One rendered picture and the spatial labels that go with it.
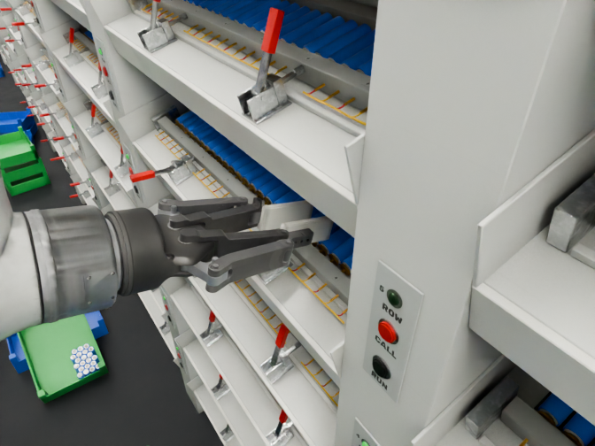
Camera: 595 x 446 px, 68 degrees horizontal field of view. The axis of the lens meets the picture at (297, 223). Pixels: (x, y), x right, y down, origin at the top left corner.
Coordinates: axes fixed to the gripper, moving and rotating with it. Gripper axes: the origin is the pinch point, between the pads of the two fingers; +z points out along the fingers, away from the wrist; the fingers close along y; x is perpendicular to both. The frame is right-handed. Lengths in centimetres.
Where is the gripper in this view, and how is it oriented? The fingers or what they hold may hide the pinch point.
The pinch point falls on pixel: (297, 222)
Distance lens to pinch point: 50.2
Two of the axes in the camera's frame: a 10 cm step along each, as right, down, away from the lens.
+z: 8.0, -1.4, 5.8
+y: 5.6, 5.0, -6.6
